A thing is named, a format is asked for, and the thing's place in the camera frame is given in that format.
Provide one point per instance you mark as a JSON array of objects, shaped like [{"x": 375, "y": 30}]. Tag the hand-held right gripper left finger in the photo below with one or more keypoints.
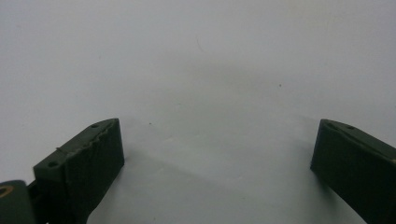
[{"x": 81, "y": 174}]

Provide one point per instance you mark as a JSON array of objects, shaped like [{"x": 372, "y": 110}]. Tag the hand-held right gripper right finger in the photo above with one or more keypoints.
[{"x": 358, "y": 168}]

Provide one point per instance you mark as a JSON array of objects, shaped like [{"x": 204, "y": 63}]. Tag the white table sheet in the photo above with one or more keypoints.
[{"x": 199, "y": 62}]

